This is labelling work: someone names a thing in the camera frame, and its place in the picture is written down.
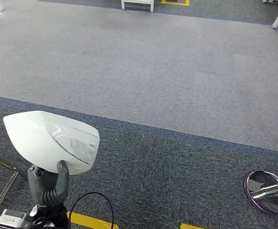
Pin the stainless steel workbench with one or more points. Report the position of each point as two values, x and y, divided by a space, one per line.
4 192

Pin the white bench frame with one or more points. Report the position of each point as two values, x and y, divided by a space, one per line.
136 1

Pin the chrome stanchion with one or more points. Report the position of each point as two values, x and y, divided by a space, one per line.
267 205

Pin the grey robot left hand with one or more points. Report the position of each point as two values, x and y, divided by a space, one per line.
37 183

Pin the yellow floor tape strip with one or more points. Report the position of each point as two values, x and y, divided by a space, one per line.
191 226
174 4

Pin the white car mirror housing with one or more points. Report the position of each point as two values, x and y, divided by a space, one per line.
46 139

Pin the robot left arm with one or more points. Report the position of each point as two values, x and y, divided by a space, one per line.
49 199

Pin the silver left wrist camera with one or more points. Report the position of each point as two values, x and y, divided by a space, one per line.
12 219

